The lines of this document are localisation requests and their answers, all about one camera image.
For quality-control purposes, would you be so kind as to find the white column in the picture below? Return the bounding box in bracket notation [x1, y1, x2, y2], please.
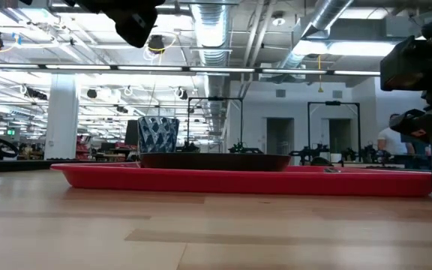
[43, 73, 81, 161]

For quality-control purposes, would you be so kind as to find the red plastic tray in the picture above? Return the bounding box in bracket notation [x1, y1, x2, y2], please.
[49, 161, 432, 198]

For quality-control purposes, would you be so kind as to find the black robot station frame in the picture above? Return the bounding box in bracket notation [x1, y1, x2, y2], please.
[187, 96, 245, 154]
[307, 100, 362, 163]

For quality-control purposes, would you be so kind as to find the dark grey round plate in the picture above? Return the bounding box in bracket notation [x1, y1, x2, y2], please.
[139, 151, 293, 173]

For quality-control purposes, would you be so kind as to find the grey door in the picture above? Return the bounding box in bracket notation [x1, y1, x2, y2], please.
[265, 117, 296, 156]
[328, 118, 353, 155]

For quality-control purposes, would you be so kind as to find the silver spiral air duct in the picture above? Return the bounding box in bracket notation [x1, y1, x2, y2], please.
[271, 0, 354, 82]
[189, 0, 233, 137]

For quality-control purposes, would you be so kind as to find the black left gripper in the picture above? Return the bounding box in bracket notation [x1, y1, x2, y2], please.
[65, 0, 167, 49]

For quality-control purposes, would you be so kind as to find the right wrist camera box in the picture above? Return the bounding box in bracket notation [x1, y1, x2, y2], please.
[379, 34, 432, 92]

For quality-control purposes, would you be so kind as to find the blue patterned cup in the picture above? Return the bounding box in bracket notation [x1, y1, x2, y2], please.
[136, 115, 181, 155]

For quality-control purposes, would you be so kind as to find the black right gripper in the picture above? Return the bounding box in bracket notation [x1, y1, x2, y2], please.
[388, 89, 432, 197]

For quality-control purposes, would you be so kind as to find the black monitor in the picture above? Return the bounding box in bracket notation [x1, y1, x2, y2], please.
[124, 119, 140, 147]

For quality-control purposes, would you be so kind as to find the person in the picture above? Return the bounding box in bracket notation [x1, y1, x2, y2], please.
[376, 113, 408, 157]

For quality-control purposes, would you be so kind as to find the long ceiling light bar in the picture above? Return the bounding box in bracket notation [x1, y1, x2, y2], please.
[0, 62, 382, 77]

